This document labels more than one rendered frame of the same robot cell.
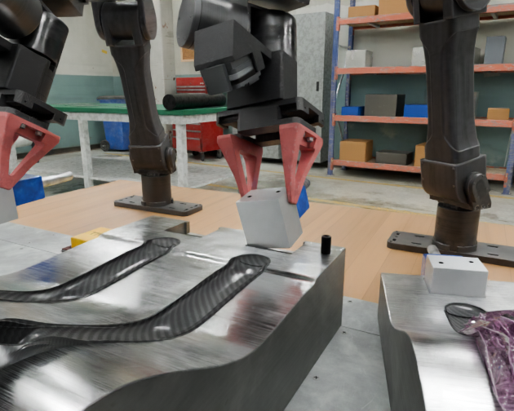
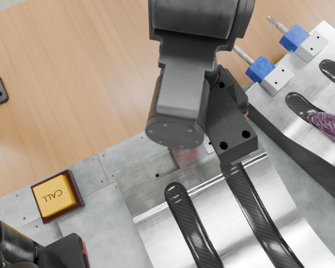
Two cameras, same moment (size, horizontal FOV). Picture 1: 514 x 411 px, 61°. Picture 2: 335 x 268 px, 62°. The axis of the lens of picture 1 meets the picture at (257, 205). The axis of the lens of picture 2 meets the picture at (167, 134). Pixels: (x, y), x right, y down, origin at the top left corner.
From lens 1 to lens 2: 56 cm
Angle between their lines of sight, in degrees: 67
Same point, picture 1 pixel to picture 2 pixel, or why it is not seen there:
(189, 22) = (192, 142)
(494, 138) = not seen: outside the picture
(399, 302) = (271, 116)
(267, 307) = (274, 187)
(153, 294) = (233, 225)
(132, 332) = (267, 249)
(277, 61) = (232, 92)
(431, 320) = (291, 119)
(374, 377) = (270, 144)
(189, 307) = (249, 214)
